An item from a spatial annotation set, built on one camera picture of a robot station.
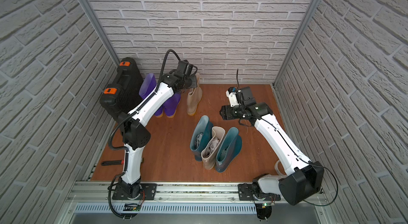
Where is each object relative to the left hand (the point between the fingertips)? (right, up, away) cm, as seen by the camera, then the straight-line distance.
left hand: (198, 78), depth 87 cm
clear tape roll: (+41, -48, -7) cm, 63 cm away
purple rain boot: (-28, -3, -1) cm, 28 cm away
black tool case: (-39, -8, -2) cm, 40 cm away
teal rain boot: (+3, -28, -11) cm, 31 cm away
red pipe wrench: (-47, -46, -3) cm, 66 cm away
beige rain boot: (-2, -10, -2) cm, 11 cm away
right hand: (+16, -18, -10) cm, 26 cm away
